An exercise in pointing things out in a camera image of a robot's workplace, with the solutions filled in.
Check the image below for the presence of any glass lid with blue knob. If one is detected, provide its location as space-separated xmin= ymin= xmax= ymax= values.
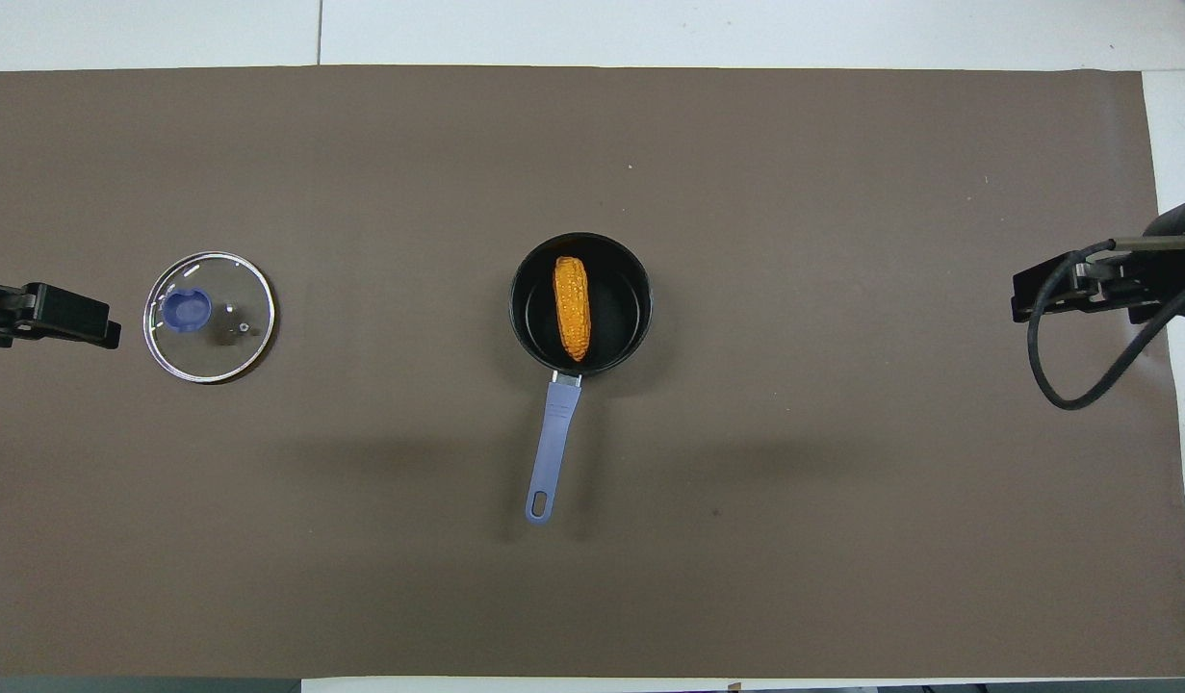
xmin=143 ymin=251 xmax=277 ymax=384

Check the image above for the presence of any yellow corn cob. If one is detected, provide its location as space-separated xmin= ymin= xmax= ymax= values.
xmin=553 ymin=255 xmax=593 ymax=364

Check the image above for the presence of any dark pot with blue handle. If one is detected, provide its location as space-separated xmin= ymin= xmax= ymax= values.
xmin=509 ymin=232 xmax=654 ymax=526

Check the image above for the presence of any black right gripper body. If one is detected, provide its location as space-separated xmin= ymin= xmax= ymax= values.
xmin=1073 ymin=250 xmax=1147 ymax=313

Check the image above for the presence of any brown table mat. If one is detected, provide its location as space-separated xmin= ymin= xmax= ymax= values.
xmin=0 ymin=64 xmax=1185 ymax=680

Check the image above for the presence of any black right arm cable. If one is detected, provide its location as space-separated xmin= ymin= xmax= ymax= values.
xmin=1026 ymin=236 xmax=1185 ymax=417

